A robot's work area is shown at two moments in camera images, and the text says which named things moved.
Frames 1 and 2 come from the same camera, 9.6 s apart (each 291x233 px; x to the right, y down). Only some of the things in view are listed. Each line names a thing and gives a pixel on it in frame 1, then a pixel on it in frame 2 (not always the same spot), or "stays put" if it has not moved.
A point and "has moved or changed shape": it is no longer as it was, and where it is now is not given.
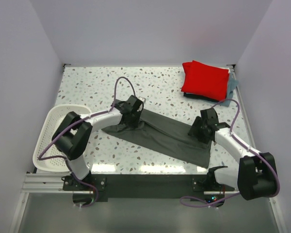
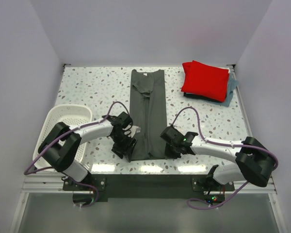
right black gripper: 194,130 -> 169,155
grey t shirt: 168,136 has moved or changed shape
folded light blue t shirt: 232,83 stays put
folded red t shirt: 205,80 stays put
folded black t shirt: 200,97 stays put
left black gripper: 134,124 -> 126,150
